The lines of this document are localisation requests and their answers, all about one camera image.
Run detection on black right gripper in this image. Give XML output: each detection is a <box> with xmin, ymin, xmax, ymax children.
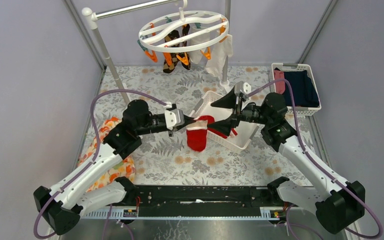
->
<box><xmin>206</xmin><ymin>85</ymin><xmax>271</xmax><ymax>137</ymax></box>

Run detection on red snowflake sock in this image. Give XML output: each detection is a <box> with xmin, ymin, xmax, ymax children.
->
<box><xmin>186</xmin><ymin>115</ymin><xmax>215</xmax><ymax>152</ymax></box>

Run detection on orange clip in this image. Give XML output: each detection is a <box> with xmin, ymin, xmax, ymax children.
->
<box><xmin>200</xmin><ymin>46</ymin><xmax>212</xmax><ymax>60</ymax></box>
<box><xmin>176</xmin><ymin>52</ymin><xmax>190</xmax><ymax>68</ymax></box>
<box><xmin>163</xmin><ymin>52</ymin><xmax>173</xmax><ymax>66</ymax></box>

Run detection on teal front clip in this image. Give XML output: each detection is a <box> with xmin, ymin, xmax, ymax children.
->
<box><xmin>137</xmin><ymin>39</ymin><xmax>149</xmax><ymax>52</ymax></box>

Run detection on white round clip hanger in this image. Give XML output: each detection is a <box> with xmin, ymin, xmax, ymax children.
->
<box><xmin>138</xmin><ymin>0</ymin><xmax>230</xmax><ymax>53</ymax></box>

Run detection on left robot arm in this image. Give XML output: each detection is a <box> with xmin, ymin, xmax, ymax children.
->
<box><xmin>33</xmin><ymin>99</ymin><xmax>196</xmax><ymax>236</ymax></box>

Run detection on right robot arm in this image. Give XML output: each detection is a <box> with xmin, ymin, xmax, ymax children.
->
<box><xmin>209</xmin><ymin>89</ymin><xmax>366</xmax><ymax>234</ymax></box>

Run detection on white perforated sock basket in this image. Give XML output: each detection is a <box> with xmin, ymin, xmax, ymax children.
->
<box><xmin>189</xmin><ymin>91</ymin><xmax>259</xmax><ymax>153</ymax></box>

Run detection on white rack right foot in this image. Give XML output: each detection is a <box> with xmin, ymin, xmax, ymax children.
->
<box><xmin>218</xmin><ymin>79</ymin><xmax>232</xmax><ymax>94</ymax></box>

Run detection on pink garment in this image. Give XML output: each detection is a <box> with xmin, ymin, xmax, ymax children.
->
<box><xmin>273</xmin><ymin>68</ymin><xmax>286</xmax><ymax>95</ymax></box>

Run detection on floral orange cloth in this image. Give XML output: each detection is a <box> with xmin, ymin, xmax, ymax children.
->
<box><xmin>77</xmin><ymin>116</ymin><xmax>136</xmax><ymax>192</ymax></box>

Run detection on navy garment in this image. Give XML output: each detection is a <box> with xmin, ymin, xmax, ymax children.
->
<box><xmin>284</xmin><ymin>70</ymin><xmax>320</xmax><ymax>108</ymax></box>

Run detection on white basket with clothes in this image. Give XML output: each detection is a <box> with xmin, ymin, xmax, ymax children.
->
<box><xmin>270</xmin><ymin>62</ymin><xmax>322</xmax><ymax>116</ymax></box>

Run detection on grey horizontal rack bar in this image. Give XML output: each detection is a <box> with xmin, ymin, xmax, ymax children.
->
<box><xmin>92</xmin><ymin>0</ymin><xmax>178</xmax><ymax>21</ymax></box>

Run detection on grey left rack pole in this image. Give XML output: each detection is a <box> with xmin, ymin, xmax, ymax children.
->
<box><xmin>81</xmin><ymin>7</ymin><xmax>126</xmax><ymax>90</ymax></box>

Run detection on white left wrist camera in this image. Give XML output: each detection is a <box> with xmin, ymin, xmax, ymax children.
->
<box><xmin>163</xmin><ymin>101</ymin><xmax>185</xmax><ymax>130</ymax></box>

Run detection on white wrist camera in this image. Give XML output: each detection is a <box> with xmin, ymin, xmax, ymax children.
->
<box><xmin>234</xmin><ymin>81</ymin><xmax>252</xmax><ymax>101</ymax></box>
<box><xmin>163</xmin><ymin>101</ymin><xmax>185</xmax><ymax>130</ymax></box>

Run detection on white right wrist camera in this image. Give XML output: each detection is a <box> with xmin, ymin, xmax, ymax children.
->
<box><xmin>234</xmin><ymin>81</ymin><xmax>252</xmax><ymax>101</ymax></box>

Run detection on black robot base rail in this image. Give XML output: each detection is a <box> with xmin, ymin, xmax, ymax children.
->
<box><xmin>114</xmin><ymin>185</ymin><xmax>290</xmax><ymax>219</ymax></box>

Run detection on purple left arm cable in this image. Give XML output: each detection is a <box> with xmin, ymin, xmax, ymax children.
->
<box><xmin>32</xmin><ymin>88</ymin><xmax>168</xmax><ymax>240</ymax></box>

